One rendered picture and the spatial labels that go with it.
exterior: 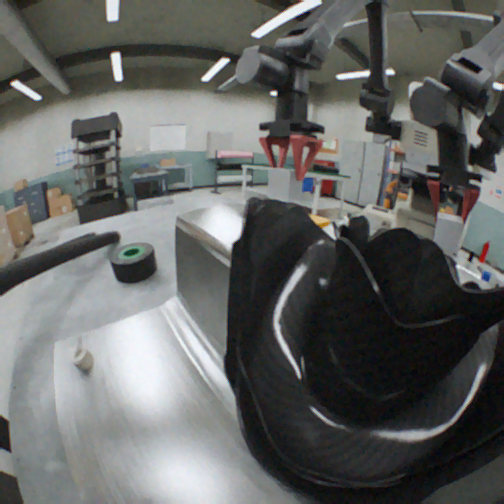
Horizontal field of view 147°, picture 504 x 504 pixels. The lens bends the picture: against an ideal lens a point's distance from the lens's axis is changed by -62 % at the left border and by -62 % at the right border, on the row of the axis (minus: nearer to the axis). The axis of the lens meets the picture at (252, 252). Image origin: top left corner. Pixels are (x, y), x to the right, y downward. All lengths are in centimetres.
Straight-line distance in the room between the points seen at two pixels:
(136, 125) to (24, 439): 662
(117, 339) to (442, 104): 39
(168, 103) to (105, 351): 680
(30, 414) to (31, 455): 5
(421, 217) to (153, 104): 672
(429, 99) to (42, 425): 53
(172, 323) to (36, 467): 21
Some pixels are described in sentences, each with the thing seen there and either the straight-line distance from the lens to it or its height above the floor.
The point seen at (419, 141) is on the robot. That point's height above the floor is 114.
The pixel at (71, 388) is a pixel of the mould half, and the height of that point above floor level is 86.
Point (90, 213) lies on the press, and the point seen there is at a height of 25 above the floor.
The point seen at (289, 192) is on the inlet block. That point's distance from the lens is 33.
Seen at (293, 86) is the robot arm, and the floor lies 110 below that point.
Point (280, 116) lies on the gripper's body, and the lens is 34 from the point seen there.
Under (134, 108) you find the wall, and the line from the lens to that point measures 677.
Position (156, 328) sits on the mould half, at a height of 86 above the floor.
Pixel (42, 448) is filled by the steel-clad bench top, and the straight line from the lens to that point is 24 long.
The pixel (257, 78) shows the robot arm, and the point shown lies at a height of 109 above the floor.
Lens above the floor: 97
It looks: 27 degrees down
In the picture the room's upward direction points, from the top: 3 degrees clockwise
